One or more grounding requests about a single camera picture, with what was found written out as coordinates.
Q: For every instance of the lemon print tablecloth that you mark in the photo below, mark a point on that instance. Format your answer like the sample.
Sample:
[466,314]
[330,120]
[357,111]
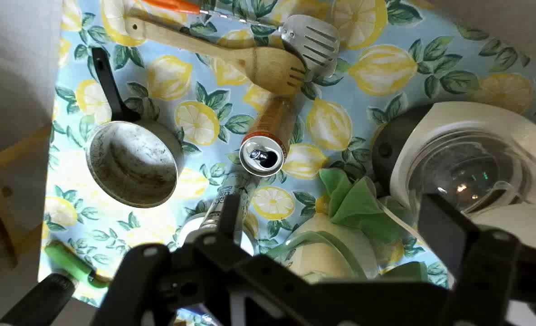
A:
[395,55]

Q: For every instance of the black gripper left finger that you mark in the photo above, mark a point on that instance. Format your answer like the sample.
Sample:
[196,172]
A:
[231,221]

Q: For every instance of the brown soda can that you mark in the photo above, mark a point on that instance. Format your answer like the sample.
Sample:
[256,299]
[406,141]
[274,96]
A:
[267,141]

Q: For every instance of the wooden slotted spoon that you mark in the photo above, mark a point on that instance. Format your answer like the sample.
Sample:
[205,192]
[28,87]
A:
[272,69]

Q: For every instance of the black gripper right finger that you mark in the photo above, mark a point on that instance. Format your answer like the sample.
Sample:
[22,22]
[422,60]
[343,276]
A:
[450,234]

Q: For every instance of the green marker pen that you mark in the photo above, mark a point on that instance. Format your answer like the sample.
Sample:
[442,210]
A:
[80,270]

